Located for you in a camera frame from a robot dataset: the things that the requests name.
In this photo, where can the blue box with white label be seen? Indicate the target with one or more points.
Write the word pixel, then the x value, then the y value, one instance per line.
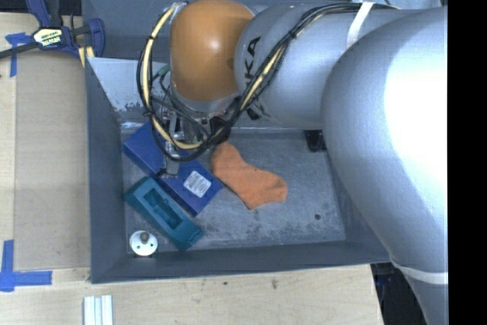
pixel 144 150

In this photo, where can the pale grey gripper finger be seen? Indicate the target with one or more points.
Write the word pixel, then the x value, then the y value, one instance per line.
pixel 172 166

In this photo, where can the pale wood flat board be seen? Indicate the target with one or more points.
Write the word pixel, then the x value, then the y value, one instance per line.
pixel 51 163

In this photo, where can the orange cloth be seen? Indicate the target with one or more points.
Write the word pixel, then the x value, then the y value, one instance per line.
pixel 247 179

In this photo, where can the small black box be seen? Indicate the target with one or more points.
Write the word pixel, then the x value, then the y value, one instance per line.
pixel 315 141

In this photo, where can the grey metal bin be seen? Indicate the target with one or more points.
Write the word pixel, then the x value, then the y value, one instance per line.
pixel 289 224

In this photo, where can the dark green flat block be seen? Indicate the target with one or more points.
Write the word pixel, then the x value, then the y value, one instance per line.
pixel 163 211

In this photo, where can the white round knob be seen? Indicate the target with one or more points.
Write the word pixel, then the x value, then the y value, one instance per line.
pixel 143 243

